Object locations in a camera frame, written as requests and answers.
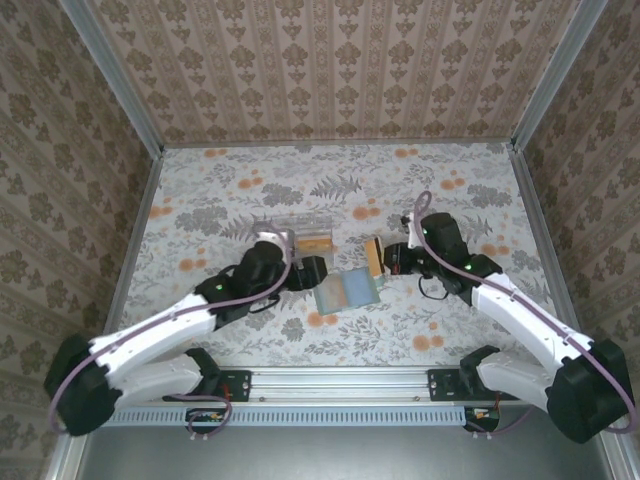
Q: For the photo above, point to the orange sponge block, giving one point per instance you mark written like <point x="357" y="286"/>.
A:
<point x="372" y="257"/>

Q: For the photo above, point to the green card holder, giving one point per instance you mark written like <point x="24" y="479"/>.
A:
<point x="357" y="287"/>

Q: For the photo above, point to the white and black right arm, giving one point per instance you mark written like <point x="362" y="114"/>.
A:
<point x="530" y="320"/>

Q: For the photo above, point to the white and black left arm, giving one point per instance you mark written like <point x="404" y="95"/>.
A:
<point x="150" y="330"/>

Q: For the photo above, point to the orange card with black stripe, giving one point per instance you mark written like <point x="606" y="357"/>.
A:
<point x="315" y="245"/>

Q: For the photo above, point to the clear acrylic box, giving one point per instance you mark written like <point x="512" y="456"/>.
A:
<point x="310" y="225"/>

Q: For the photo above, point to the aluminium table edge rail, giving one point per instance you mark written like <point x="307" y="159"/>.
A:
<point x="135" y="235"/>
<point x="335" y="144"/>
<point x="542" y="235"/>

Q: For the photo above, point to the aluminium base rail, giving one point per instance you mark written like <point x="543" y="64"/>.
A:
<point x="325" y="385"/>

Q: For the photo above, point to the aluminium frame post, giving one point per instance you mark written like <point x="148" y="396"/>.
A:
<point x="555" y="80"/>
<point x="115" y="80"/>

